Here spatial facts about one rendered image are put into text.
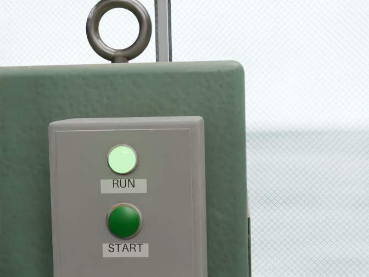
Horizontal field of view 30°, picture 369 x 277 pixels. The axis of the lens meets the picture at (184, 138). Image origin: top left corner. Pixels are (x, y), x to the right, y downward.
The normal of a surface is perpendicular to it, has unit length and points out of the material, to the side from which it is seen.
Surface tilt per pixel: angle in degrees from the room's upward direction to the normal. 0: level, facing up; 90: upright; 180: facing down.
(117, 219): 89
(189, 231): 90
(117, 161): 92
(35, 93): 90
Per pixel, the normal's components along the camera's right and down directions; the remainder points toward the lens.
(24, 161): -0.08, 0.07
